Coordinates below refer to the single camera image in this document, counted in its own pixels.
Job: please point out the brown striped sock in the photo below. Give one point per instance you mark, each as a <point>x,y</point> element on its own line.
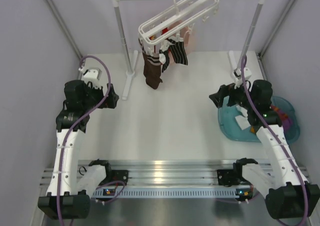
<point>152,70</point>

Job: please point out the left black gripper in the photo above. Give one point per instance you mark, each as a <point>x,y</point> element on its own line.
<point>110,101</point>

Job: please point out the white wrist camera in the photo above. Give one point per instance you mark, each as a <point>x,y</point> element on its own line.
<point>91,77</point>
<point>239,77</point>

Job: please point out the white metal drying rack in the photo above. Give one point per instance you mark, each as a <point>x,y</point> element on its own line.
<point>131,61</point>

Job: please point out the aluminium mounting rail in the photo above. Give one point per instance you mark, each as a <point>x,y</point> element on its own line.
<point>166,173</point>

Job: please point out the perforated cable duct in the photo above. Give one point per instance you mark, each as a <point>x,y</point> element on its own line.
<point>205,192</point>

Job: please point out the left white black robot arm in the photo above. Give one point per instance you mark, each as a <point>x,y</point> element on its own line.
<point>68,197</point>

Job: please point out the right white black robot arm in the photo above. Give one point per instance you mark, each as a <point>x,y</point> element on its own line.
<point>287,194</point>

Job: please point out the pink sock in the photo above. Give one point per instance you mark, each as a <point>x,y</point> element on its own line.
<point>189,37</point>

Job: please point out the red sock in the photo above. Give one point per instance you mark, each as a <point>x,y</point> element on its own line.
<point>165,32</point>

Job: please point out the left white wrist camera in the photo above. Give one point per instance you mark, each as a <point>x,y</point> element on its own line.
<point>91,77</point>

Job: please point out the white plastic clip hanger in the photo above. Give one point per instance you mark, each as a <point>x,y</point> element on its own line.
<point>183,13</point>

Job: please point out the teal plastic basket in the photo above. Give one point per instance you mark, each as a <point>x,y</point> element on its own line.
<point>230,128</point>

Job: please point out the orange purple sock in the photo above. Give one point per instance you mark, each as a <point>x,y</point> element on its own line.
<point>283,115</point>

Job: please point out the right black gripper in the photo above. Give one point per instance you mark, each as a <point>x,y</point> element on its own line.
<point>225,90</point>

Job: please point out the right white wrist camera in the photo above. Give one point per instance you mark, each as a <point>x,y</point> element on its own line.
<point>239,77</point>

